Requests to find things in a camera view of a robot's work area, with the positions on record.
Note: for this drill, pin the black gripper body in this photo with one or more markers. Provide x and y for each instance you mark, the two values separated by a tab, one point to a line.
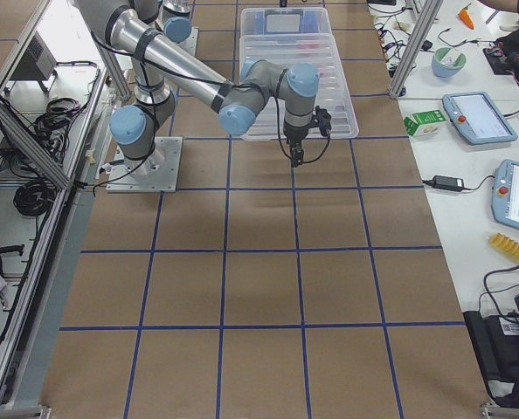
294	140

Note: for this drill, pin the clear plastic box lid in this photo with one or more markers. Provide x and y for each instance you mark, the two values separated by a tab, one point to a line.
315	67

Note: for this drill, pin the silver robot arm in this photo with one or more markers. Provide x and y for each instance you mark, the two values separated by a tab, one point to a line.
129	26

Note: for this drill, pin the clear plastic storage box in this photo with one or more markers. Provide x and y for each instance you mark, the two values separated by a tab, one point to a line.
284	21

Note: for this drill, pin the green white carton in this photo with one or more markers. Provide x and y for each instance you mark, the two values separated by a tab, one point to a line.
424	123

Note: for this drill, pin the black power adapter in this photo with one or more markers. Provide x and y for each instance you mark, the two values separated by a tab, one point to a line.
448	183

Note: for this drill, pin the green blue bowl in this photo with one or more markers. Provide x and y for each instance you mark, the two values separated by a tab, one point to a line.
447	61

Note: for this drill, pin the blue teach pendant far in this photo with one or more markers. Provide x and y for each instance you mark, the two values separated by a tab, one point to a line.
477	119

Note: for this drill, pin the blue teach pendant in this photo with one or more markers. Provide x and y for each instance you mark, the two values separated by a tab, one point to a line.
505	195
477	119

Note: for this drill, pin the orange toy carrot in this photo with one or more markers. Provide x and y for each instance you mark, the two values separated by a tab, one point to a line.
465	17

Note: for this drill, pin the blue teach pendant near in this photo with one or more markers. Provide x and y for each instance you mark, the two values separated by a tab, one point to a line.
505	195

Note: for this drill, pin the yellow toy corn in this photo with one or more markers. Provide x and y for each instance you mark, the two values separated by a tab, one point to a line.
505	245

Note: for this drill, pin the black case on table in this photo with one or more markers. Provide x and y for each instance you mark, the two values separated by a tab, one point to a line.
495	340

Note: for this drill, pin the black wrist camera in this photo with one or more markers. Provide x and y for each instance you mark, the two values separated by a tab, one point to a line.
323	121

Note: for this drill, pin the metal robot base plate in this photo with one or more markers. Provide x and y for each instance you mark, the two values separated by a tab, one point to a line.
158	173

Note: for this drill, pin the aluminium frame post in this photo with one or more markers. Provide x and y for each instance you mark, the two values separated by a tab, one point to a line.
421	28

